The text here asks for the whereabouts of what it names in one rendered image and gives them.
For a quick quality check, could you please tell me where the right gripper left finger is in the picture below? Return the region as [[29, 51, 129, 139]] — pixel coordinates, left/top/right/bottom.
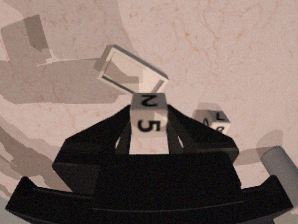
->
[[59, 104, 132, 154]]

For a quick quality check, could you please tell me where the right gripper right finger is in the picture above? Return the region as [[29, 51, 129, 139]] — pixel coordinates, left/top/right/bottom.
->
[[166, 104, 239, 164]]

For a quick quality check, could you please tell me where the white cube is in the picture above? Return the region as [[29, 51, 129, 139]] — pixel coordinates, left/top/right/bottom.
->
[[130, 93, 168, 138], [202, 110, 231, 135]]

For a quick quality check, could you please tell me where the white bottle with blue cap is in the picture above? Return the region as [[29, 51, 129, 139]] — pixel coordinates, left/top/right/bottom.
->
[[261, 146, 298, 214]]

